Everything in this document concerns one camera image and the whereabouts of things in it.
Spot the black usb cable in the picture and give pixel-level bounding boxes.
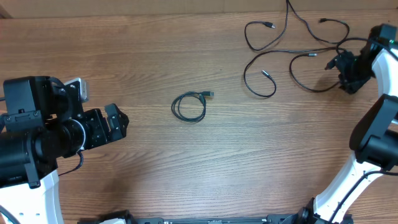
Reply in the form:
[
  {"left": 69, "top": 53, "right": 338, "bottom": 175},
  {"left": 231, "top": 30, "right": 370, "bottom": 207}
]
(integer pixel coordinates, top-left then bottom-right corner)
[{"left": 170, "top": 90, "right": 215, "bottom": 124}]

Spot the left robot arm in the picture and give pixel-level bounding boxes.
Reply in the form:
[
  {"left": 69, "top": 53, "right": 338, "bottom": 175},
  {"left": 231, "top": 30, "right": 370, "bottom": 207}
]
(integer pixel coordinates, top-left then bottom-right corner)
[{"left": 1, "top": 76, "right": 129, "bottom": 223}]

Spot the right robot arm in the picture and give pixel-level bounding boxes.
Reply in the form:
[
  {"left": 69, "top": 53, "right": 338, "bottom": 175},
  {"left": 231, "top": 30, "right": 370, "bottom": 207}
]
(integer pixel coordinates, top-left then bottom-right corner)
[{"left": 282, "top": 24, "right": 397, "bottom": 223}]

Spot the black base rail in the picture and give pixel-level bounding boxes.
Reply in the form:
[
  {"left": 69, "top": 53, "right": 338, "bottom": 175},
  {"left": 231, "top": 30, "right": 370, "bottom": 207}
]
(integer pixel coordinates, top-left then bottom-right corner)
[{"left": 77, "top": 208, "right": 354, "bottom": 224}]

